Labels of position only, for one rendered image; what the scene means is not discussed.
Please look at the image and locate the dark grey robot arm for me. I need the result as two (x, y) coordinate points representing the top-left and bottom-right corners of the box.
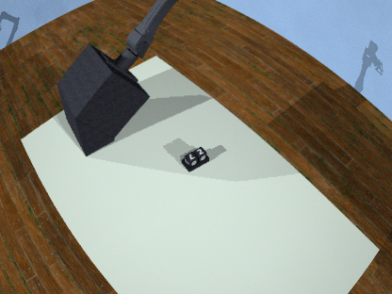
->
(100, 0), (178, 83)

